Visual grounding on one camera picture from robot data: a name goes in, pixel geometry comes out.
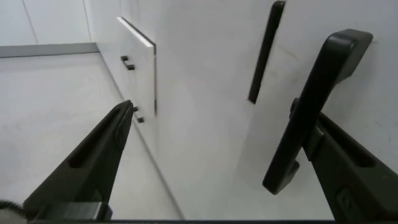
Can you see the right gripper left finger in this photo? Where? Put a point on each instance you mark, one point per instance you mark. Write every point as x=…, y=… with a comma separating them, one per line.
x=93, y=161

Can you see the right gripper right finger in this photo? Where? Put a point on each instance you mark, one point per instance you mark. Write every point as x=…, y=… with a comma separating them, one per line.
x=351, y=180

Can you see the white kitchen cabinet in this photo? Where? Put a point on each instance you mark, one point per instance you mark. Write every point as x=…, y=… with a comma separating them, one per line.
x=105, y=28

